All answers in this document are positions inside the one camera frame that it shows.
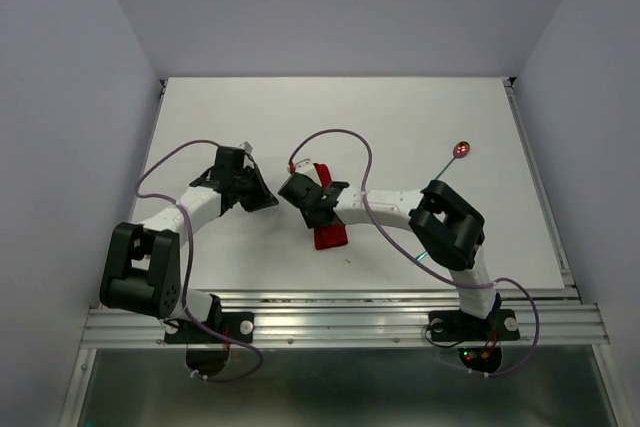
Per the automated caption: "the red cloth napkin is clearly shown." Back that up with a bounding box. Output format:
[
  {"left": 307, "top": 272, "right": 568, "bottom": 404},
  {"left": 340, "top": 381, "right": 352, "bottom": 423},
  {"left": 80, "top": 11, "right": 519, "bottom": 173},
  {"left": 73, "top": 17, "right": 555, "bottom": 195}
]
[{"left": 312, "top": 163, "right": 348, "bottom": 250}]

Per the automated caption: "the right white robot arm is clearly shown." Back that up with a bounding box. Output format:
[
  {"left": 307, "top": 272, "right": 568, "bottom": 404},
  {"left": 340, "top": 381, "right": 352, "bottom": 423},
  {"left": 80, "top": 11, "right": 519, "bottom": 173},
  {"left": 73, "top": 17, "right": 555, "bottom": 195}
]
[{"left": 279, "top": 173, "right": 498, "bottom": 337}]

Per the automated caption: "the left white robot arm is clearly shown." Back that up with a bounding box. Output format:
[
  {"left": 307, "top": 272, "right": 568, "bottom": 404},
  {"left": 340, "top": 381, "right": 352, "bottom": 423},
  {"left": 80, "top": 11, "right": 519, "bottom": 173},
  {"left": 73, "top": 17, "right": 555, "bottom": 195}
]
[{"left": 99, "top": 142, "right": 278, "bottom": 341}]

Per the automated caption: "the iridescent metal spoon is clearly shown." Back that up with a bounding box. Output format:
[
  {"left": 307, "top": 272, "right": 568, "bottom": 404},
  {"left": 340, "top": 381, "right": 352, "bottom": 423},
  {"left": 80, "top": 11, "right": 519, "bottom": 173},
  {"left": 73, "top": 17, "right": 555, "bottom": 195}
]
[{"left": 434, "top": 140, "right": 471, "bottom": 180}]

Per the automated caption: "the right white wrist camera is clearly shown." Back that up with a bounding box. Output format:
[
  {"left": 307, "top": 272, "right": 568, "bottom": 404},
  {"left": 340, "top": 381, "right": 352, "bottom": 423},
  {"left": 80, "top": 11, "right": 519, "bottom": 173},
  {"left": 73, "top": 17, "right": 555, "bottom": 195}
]
[{"left": 289, "top": 158, "right": 316, "bottom": 176}]

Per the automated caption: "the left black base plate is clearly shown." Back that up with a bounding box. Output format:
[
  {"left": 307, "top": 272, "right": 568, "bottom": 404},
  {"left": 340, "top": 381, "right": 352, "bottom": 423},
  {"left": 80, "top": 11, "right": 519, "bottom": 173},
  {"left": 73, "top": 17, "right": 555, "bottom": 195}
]
[{"left": 163, "top": 312, "right": 254, "bottom": 345}]

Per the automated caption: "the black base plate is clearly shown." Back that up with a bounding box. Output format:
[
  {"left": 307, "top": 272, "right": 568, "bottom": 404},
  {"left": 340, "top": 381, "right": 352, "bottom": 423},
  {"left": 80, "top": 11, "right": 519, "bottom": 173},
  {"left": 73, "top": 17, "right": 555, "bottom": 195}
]
[
  {"left": 163, "top": 312, "right": 254, "bottom": 345},
  {"left": 427, "top": 309, "right": 521, "bottom": 343}
]

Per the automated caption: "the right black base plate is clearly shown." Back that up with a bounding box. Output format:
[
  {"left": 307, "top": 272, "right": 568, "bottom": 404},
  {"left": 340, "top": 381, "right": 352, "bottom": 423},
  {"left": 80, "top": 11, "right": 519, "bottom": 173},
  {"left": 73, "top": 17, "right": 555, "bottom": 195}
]
[{"left": 427, "top": 309, "right": 521, "bottom": 343}]

